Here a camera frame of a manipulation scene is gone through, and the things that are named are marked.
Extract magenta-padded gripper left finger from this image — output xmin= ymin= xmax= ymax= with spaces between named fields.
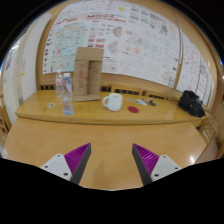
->
xmin=40 ymin=142 xmax=92 ymax=185

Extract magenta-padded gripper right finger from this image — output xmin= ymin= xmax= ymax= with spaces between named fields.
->
xmin=131 ymin=143 xmax=183 ymax=186

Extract clear white-capped water bottle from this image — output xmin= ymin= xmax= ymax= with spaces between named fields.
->
xmin=61 ymin=72 xmax=75 ymax=117

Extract clear red-labelled water bottle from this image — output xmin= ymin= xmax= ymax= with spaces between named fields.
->
xmin=55 ymin=69 xmax=64 ymax=99

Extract flat round red coaster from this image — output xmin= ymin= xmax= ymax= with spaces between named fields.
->
xmin=127 ymin=105 xmax=140 ymax=114

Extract white remote control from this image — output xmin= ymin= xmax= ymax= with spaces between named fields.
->
xmin=134 ymin=98 xmax=149 ymax=107

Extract white ceramic mug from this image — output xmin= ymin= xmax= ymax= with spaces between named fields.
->
xmin=101 ymin=92 xmax=124 ymax=112

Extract wooden slatted chair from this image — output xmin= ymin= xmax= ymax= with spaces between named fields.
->
xmin=199 ymin=115 xmax=223 ymax=148

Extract black bag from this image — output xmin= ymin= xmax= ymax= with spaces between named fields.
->
xmin=177 ymin=89 xmax=207 ymax=119

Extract row of wooden chairs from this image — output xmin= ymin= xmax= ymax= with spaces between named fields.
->
xmin=37 ymin=82 xmax=184 ymax=102

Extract brown cardboard box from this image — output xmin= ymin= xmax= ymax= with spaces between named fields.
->
xmin=72 ymin=46 xmax=105 ymax=102

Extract narrow printed wall posters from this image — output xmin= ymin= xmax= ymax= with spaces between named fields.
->
xmin=175 ymin=31 xmax=214 ymax=107

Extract large printed wall posters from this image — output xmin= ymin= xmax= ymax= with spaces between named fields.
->
xmin=42 ymin=0 xmax=183 ymax=89

